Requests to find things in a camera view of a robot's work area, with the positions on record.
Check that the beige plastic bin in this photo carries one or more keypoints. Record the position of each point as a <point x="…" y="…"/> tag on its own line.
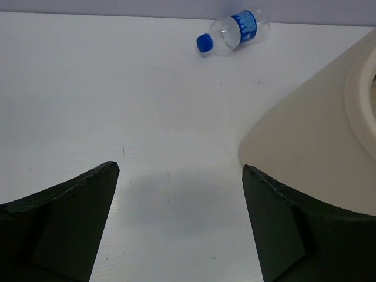
<point x="320" y="139"/>

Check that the blue cap bottle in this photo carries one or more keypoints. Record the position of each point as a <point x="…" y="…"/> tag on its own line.
<point x="227" y="35"/>

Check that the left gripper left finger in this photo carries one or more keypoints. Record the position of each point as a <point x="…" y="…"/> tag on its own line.
<point x="54" y="234"/>

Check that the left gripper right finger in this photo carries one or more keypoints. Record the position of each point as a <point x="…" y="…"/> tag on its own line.
<point x="300" y="238"/>

